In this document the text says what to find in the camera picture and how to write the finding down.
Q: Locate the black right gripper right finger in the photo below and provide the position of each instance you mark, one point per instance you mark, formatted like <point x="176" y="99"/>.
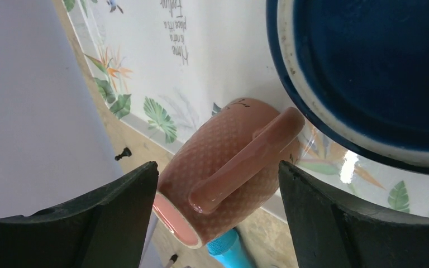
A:
<point x="332" y="228"/>

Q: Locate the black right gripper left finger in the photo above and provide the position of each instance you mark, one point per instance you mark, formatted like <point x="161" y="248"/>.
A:
<point x="103" y="228"/>

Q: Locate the textured salmon mug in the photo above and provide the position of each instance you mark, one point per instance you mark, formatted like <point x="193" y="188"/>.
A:
<point x="226" y="170"/>

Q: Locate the navy blue mug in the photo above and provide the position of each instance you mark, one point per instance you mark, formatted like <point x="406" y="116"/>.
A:
<point x="359" y="71"/>

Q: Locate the black chess pawn far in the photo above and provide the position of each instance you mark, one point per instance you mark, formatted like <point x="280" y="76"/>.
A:
<point x="126" y="152"/>

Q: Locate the floral white serving tray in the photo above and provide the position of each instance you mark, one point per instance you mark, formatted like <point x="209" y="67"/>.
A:
<point x="165" y="67"/>

